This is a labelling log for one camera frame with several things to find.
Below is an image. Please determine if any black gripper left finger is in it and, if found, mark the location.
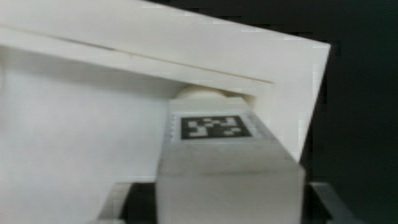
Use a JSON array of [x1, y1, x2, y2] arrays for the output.
[[96, 182, 158, 224]]

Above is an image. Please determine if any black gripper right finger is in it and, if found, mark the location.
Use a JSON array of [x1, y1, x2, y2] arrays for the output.
[[302, 182, 362, 224]]

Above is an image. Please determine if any white table leg with tag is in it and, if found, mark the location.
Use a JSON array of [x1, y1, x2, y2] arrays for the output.
[[154, 86, 305, 224]]

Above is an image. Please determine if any white square table top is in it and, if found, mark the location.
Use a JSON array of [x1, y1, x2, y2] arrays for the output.
[[0, 27, 268, 224]]

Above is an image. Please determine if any white U-shaped fence wall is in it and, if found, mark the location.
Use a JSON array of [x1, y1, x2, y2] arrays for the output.
[[0, 0, 330, 157]]

